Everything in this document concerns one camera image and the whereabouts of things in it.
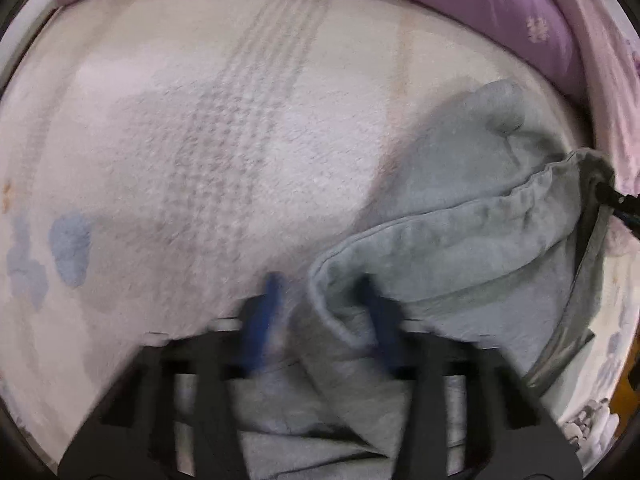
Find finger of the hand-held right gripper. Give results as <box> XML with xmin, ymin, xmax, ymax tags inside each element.
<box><xmin>594</xmin><ymin>180</ymin><xmax>640</xmax><ymax>233</ymax></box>

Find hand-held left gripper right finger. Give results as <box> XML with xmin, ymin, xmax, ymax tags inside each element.
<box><xmin>354</xmin><ymin>275</ymin><xmax>584</xmax><ymax>480</ymax></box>

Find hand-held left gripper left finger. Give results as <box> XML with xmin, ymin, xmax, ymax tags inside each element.
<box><xmin>57</xmin><ymin>272</ymin><xmax>287</xmax><ymax>480</ymax></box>

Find grey fleece garment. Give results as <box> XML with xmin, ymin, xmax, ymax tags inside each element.
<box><xmin>234</xmin><ymin>79</ymin><xmax>617</xmax><ymax>480</ymax></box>

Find pink cloth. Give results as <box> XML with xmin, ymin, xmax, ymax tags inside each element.
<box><xmin>522</xmin><ymin>0</ymin><xmax>640</xmax><ymax>198</ymax></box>

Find white patterned blanket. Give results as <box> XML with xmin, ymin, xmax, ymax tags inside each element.
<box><xmin>0</xmin><ymin>0</ymin><xmax>640</xmax><ymax>480</ymax></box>

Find purple pillow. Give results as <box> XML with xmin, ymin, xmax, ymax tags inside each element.
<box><xmin>54</xmin><ymin>0</ymin><xmax>587</xmax><ymax>98</ymax></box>

